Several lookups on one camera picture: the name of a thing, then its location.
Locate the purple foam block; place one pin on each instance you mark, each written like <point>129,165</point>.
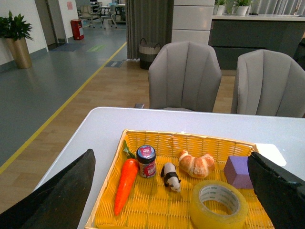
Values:
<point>236,172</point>

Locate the white potted plant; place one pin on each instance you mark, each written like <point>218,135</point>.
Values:
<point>219,7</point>
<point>241,7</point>

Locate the toy croissant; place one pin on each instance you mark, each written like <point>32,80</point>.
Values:
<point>197,167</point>

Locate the toy panda figurine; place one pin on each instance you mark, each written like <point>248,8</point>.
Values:
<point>170,177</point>

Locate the grey upholstered chair right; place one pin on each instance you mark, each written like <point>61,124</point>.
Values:
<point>268,83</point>

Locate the small jar with blue lid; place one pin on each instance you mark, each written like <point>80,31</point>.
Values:
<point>146,157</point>

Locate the potted plant in gold pot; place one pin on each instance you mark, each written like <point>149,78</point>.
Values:
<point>15,30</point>

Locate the grey upholstered chair left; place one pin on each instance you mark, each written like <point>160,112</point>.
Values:
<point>184,76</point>

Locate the yellow wicker basket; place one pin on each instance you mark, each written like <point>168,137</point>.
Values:
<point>150,204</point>

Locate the dark grey counter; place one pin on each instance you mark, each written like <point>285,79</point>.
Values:
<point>232,36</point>

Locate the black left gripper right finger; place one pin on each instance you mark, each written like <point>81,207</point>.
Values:
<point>281,193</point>

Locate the grey upholstered chair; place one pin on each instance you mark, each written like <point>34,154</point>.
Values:
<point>184,76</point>
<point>268,83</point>

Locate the orange toy carrot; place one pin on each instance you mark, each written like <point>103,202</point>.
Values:
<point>129,173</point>

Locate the yellow packing tape roll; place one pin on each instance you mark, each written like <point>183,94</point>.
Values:
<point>217,205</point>

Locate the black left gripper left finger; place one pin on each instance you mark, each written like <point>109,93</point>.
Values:
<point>58,203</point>

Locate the white potted plant right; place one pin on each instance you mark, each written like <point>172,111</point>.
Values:
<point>241,7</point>

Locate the white potted plant left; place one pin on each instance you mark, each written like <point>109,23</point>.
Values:
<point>219,7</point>

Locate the red cabinet box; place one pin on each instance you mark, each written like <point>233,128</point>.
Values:
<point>77,29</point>

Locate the striped woven laundry basket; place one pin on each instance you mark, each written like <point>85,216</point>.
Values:
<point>148,51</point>

